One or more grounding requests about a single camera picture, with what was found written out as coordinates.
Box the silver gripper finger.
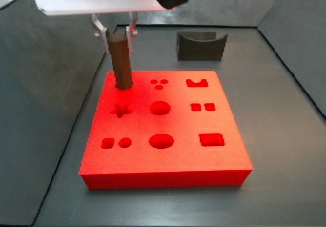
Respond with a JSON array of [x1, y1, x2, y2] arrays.
[[124, 12, 138, 52], [90, 14, 109, 53]]

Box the brown hexagonal peg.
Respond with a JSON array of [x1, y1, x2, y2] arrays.
[[108, 33, 133, 90]]

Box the red shape sorting board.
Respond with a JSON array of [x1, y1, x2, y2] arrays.
[[78, 71, 252, 190]]

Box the dark grey arch block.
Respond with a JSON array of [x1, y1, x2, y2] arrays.
[[176, 31, 228, 61]]

